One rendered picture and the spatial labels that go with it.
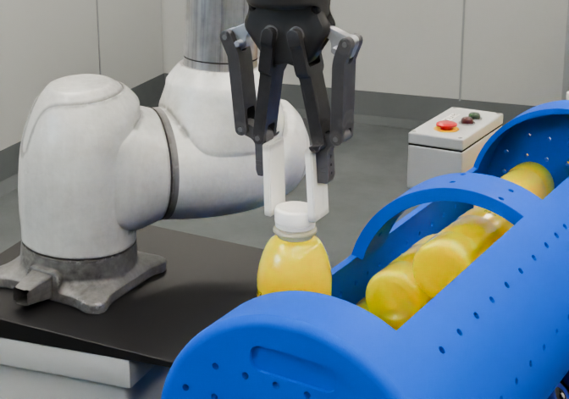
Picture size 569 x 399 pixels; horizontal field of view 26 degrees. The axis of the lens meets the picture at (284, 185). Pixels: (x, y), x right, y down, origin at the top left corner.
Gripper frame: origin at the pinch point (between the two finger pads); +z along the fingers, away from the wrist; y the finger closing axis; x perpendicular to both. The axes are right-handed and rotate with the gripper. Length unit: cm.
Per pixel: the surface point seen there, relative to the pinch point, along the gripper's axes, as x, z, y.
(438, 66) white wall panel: 474, 102, -167
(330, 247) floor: 294, 132, -141
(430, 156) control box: 92, 26, -22
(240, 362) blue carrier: -11.7, 13.2, 0.0
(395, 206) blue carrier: 28.9, 12.1, -2.1
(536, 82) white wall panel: 480, 108, -118
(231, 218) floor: 304, 130, -190
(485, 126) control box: 103, 23, -16
